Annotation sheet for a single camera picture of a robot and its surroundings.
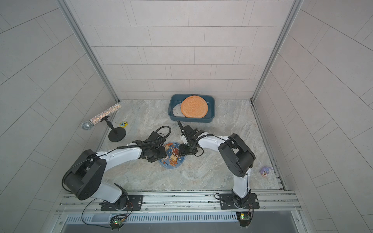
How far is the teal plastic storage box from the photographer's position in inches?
42.0

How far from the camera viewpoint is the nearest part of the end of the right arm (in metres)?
0.68

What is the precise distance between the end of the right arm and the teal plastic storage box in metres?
0.27
